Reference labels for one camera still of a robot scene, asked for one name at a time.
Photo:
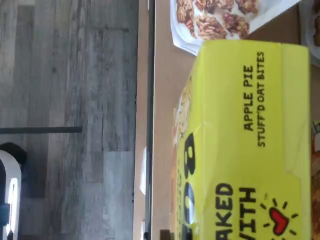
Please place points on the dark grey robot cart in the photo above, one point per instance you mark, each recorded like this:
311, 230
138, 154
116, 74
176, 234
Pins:
12, 175

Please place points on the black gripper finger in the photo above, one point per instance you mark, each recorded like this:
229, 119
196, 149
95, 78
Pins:
166, 235

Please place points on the thin black rod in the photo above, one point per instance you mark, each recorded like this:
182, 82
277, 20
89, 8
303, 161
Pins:
37, 130

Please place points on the green Bobo's apple pie box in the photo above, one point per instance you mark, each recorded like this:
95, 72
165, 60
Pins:
316, 187
237, 150

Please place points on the red label granola bag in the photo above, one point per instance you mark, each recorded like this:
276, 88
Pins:
313, 25
212, 20

